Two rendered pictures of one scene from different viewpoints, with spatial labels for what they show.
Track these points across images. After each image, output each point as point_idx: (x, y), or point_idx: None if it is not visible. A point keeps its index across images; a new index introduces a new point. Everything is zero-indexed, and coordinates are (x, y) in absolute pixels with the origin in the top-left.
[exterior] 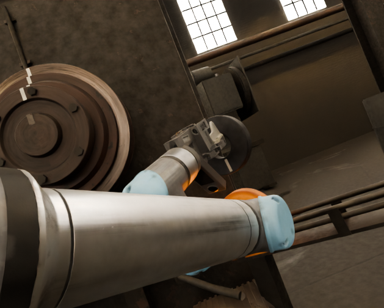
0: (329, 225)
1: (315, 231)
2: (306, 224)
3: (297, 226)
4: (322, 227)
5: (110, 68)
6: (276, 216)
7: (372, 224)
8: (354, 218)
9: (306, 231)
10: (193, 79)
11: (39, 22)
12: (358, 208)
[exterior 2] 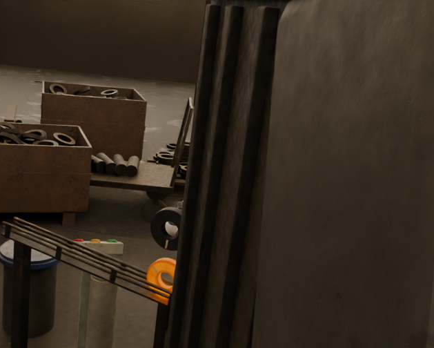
0: (121, 282)
1: (130, 284)
2: (136, 272)
3: (141, 274)
4: (125, 285)
5: None
6: None
7: (110, 269)
8: (109, 277)
9: (134, 288)
10: (185, 178)
11: None
12: (113, 262)
